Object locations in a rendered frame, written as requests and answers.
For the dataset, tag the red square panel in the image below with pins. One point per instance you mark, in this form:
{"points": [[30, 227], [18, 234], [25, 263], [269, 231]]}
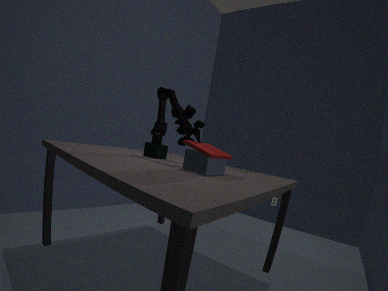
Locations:
{"points": [[208, 150]]}

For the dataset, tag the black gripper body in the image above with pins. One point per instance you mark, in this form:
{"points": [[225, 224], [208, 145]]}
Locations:
{"points": [[198, 124]]}

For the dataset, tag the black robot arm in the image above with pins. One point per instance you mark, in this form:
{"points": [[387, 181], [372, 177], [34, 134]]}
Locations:
{"points": [[177, 112]]}

